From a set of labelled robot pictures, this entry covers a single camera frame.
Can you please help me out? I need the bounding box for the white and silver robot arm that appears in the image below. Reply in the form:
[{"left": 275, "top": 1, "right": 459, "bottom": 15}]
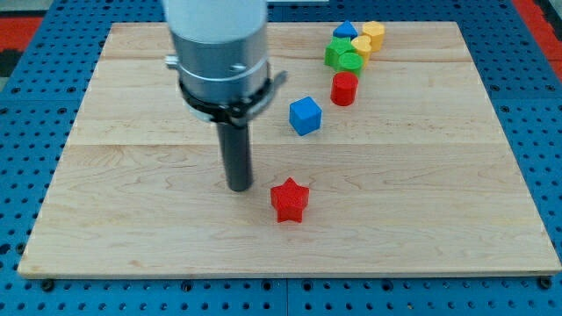
[{"left": 162, "top": 0, "right": 287, "bottom": 126}]

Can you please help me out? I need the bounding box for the blue cube block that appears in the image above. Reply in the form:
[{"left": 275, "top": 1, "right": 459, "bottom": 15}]
[{"left": 289, "top": 97, "right": 322, "bottom": 136}]

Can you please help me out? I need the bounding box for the red star block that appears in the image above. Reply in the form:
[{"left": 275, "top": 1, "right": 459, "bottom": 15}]
[{"left": 270, "top": 177, "right": 310, "bottom": 223}]

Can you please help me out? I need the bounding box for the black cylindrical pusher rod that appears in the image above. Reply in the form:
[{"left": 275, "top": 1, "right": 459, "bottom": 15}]
[{"left": 217, "top": 123, "right": 253, "bottom": 192}]

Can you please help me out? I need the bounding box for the red cylinder block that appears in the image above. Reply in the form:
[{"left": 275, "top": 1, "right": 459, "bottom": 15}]
[{"left": 330, "top": 71, "right": 359, "bottom": 106}]

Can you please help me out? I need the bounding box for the green cylinder block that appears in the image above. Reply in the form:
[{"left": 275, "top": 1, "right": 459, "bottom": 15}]
[{"left": 336, "top": 53, "right": 364, "bottom": 77}]

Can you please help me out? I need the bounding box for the green star block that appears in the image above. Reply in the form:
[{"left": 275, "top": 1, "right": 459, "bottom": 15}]
[{"left": 324, "top": 37, "right": 356, "bottom": 69}]

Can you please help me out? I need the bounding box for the wooden board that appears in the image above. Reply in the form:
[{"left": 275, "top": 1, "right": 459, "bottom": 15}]
[{"left": 18, "top": 22, "right": 561, "bottom": 279}]

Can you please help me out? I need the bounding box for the yellow heart block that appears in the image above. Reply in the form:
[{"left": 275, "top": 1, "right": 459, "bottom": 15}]
[{"left": 351, "top": 35, "right": 372, "bottom": 68}]

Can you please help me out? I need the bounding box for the blue triangle block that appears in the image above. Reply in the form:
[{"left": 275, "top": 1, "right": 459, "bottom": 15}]
[{"left": 332, "top": 20, "right": 358, "bottom": 40}]

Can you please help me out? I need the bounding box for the yellow hexagon block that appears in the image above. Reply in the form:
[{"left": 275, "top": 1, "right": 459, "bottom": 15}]
[{"left": 362, "top": 21, "right": 385, "bottom": 52}]

